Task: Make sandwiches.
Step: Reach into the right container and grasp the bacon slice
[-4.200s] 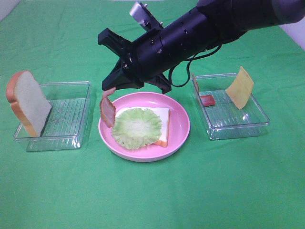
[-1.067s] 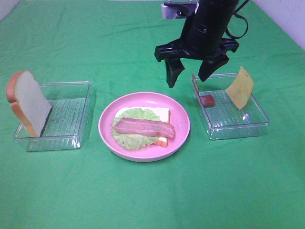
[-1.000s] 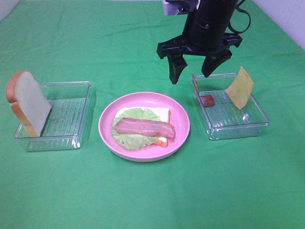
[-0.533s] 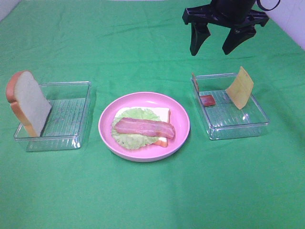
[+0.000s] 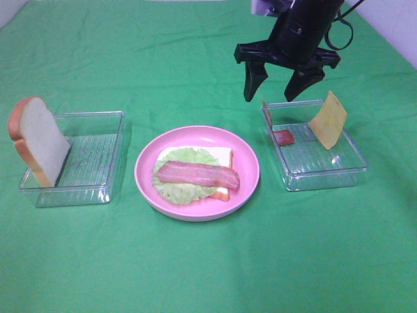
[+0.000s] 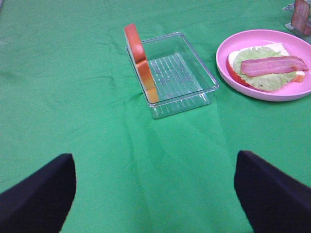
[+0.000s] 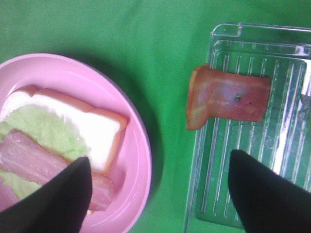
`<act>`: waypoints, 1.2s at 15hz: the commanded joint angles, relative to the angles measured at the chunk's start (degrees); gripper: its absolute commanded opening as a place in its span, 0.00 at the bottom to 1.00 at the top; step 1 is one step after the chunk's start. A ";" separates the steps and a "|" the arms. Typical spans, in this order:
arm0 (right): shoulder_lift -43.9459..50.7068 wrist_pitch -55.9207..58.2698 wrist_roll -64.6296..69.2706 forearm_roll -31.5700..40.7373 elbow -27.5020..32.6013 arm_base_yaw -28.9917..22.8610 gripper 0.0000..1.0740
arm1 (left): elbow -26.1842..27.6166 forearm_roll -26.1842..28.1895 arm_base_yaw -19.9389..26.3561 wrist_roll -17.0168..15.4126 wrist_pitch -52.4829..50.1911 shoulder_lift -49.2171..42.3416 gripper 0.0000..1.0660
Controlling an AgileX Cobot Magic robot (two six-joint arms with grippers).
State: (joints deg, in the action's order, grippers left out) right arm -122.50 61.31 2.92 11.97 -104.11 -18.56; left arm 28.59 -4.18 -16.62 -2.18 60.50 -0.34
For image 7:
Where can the pink round plate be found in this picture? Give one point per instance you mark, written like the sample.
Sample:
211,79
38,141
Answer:
131,169

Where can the bacon strip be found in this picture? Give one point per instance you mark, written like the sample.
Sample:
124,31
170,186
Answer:
20,155
214,93

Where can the green tablecloth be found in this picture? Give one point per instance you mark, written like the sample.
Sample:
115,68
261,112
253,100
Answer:
149,49

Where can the green lettuce leaf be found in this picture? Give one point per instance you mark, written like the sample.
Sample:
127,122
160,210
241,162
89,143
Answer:
51,132

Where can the bread slice with brown crust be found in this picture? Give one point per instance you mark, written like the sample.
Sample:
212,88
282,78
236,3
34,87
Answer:
101,129

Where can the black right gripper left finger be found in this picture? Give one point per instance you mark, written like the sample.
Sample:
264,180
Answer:
59,206

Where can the clear right plastic container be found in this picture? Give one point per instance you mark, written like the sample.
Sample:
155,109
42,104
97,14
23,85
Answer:
282,141

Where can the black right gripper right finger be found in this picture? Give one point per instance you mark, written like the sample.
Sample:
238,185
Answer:
264,201

